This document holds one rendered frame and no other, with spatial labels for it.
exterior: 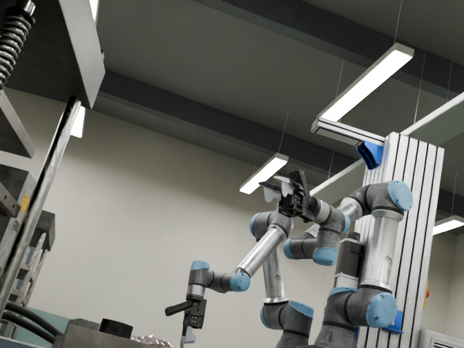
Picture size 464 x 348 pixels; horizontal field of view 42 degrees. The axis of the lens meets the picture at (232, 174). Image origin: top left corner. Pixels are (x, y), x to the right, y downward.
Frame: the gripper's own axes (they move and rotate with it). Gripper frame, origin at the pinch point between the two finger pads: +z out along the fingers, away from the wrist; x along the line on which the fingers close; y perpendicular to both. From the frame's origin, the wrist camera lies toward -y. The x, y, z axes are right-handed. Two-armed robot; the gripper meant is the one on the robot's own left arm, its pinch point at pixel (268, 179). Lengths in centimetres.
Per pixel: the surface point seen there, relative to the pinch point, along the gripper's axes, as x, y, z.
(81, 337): 6, 61, 45
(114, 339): 1, 60, 39
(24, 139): 82, -17, 54
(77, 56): 57, -44, 52
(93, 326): 35, 51, 29
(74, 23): 43, -47, 61
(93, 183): 642, -264, -198
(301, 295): 520, -178, -519
